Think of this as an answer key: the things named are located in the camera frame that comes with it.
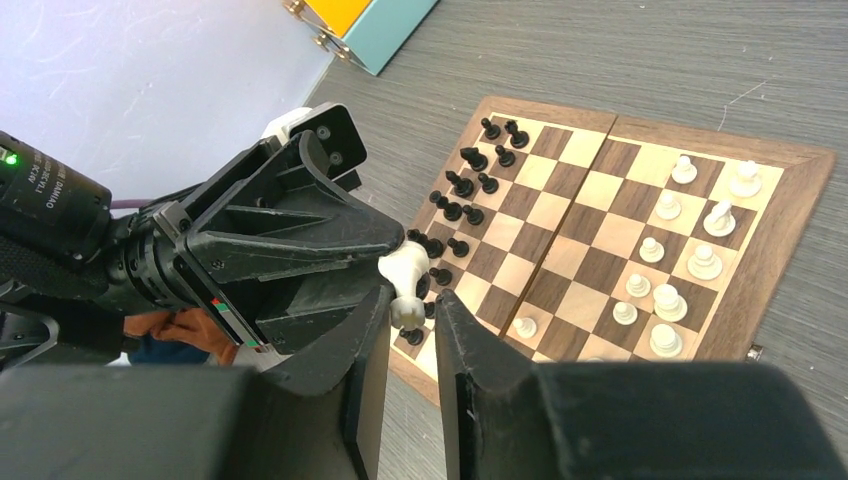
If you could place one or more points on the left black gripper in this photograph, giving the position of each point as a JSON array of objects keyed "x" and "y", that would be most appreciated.
[{"x": 269, "y": 246}]

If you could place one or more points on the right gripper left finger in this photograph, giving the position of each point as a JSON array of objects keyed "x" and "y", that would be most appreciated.
[{"x": 316, "y": 415}]

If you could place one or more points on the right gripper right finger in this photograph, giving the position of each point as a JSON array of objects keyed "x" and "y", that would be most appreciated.
[{"x": 507, "y": 417}]

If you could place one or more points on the white piece aside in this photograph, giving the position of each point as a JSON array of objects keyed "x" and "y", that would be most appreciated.
[{"x": 403, "y": 268}]

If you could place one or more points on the white chess pawn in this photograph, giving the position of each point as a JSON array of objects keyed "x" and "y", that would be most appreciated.
[
  {"x": 668, "y": 207},
  {"x": 624, "y": 313},
  {"x": 638, "y": 286},
  {"x": 651, "y": 251},
  {"x": 684, "y": 171}
]

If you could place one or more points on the wooden chess board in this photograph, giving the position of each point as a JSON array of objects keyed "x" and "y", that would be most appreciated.
[{"x": 561, "y": 235}]

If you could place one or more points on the white chess piece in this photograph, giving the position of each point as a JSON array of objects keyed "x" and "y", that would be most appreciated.
[
  {"x": 746, "y": 181},
  {"x": 704, "y": 264},
  {"x": 720, "y": 221}
]

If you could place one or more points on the black chess queen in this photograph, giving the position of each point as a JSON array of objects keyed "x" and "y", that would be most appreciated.
[{"x": 434, "y": 247}]

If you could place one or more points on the black chess king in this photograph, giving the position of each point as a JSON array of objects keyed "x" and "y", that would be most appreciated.
[{"x": 451, "y": 210}]

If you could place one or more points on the orange cloth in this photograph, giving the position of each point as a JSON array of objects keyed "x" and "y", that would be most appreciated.
[{"x": 191, "y": 326}]

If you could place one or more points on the dark blue cloth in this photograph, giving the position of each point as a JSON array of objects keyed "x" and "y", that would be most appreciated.
[{"x": 153, "y": 351}]

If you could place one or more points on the yellow teal drawer box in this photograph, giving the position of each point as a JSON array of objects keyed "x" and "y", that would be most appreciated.
[{"x": 365, "y": 33}]

